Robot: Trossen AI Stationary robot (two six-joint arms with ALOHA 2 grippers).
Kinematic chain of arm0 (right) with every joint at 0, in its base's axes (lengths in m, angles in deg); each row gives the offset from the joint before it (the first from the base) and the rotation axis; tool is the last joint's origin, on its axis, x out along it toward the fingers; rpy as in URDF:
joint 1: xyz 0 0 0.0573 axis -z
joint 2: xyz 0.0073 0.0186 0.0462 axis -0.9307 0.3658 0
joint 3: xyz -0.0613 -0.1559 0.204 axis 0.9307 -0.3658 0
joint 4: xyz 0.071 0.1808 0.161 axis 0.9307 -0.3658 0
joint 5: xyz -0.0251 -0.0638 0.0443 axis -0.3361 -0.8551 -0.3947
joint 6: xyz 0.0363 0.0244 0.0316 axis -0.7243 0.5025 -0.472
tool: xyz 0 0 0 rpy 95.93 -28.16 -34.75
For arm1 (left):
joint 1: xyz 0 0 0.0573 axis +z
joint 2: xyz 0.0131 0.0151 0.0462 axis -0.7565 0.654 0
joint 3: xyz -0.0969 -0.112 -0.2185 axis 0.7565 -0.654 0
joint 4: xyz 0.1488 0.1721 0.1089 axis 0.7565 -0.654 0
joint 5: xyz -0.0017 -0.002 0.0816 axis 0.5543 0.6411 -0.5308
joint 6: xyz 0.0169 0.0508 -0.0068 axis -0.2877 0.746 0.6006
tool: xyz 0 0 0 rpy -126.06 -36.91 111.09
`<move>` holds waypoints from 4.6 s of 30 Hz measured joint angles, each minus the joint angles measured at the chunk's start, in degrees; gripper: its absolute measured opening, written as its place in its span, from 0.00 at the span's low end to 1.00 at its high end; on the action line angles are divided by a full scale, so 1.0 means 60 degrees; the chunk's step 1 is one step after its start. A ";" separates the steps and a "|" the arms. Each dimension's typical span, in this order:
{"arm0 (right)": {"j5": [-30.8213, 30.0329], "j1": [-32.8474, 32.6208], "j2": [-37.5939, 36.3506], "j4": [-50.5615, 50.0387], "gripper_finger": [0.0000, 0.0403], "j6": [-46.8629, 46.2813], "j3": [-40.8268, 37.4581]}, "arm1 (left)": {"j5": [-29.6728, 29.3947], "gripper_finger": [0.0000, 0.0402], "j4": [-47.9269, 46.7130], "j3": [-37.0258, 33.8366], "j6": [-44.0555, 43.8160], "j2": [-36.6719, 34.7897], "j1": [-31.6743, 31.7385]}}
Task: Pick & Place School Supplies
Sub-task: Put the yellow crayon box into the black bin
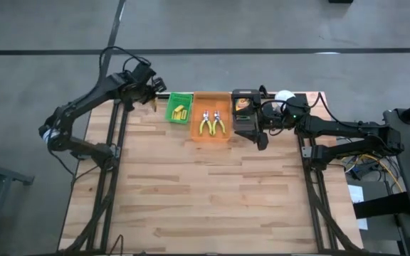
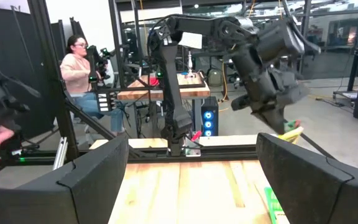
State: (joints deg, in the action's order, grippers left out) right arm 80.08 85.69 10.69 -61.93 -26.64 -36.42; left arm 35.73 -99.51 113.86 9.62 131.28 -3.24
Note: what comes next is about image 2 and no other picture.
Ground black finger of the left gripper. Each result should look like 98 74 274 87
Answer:
231 95 287 136

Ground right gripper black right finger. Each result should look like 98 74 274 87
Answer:
255 132 358 224

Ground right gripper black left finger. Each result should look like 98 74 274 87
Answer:
0 136 130 224

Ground yellow green crayon box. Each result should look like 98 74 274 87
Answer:
277 119 305 145

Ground green backpack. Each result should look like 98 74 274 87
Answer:
207 68 224 88

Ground green plastic basket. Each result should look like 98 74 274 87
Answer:
263 186 290 224

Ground computer tower blue fans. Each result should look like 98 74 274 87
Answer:
200 96 220 138

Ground wooden background table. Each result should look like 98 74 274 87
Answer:
116 72 212 139

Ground white figurine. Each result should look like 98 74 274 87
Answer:
186 50 195 76

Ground red clip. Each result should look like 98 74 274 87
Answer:
190 129 204 142

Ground shiny metal plate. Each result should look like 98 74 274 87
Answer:
183 139 203 158

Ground black side table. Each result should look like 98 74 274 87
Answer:
332 45 358 101

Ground black panel white labels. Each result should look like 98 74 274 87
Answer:
95 91 111 114

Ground person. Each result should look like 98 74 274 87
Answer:
59 34 127 136

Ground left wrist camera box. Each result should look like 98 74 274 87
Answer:
272 70 311 105

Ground silver metal bracket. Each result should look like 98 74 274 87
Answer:
52 136 70 172

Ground black background frame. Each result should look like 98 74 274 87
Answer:
108 0 155 91

